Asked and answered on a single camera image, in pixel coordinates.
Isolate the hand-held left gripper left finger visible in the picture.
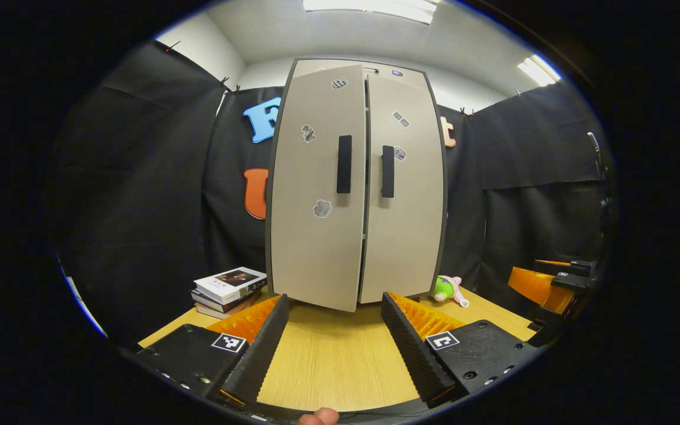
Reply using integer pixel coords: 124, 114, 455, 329
133, 293, 291, 408

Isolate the dark brown book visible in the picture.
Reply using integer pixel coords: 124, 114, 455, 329
191, 289, 261, 314

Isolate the green pink plush toy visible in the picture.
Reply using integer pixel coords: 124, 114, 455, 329
432, 274, 471, 309

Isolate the grey shoe cabinet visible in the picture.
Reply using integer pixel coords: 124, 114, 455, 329
264, 57, 449, 313

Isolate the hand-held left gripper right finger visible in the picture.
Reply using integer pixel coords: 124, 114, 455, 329
380, 291, 540, 409

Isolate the grey cabinet door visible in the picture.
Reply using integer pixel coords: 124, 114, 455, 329
269, 64, 368, 313
358, 72, 446, 305

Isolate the white cover book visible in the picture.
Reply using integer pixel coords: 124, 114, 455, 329
193, 267, 268, 305

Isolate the small ceiling light panel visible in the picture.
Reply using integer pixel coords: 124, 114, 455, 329
516, 54, 563, 88

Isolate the black backdrop cloth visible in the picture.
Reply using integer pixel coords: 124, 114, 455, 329
48, 40, 615, 350

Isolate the long ceiling light panel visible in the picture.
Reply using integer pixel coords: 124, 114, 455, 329
303, 0, 439, 25

